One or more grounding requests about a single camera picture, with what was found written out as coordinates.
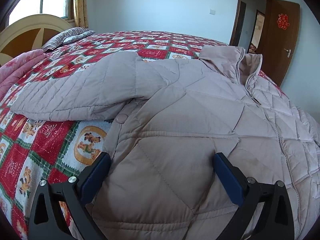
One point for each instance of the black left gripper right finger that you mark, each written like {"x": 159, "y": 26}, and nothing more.
{"x": 276, "y": 218}

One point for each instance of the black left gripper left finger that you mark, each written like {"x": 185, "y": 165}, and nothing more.
{"x": 46, "y": 218}

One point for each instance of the beige quilted down jacket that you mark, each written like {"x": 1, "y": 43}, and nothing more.
{"x": 169, "y": 119}

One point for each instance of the red patchwork bear bedspread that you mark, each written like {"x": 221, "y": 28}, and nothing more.
{"x": 60, "y": 143}

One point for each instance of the pink folded quilt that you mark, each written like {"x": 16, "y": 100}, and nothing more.
{"x": 13, "y": 70}

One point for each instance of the striped grey pillow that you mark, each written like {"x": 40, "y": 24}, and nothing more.
{"x": 67, "y": 37}

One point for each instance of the cream wooden headboard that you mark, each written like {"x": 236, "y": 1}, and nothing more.
{"x": 29, "y": 33}

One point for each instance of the red paper door decoration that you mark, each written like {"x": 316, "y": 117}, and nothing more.
{"x": 282, "y": 21}

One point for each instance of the brown wooden door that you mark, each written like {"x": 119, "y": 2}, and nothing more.
{"x": 275, "y": 63}

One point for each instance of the yellow patterned curtain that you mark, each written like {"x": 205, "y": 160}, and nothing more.
{"x": 80, "y": 13}

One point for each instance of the silver door handle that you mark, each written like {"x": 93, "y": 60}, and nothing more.
{"x": 288, "y": 52}

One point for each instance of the dark brown door frame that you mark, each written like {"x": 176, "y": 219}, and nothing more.
{"x": 251, "y": 25}

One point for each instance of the white wall switch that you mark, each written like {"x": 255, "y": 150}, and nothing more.
{"x": 212, "y": 12}

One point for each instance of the window with frame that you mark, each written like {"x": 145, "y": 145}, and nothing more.
{"x": 60, "y": 8}

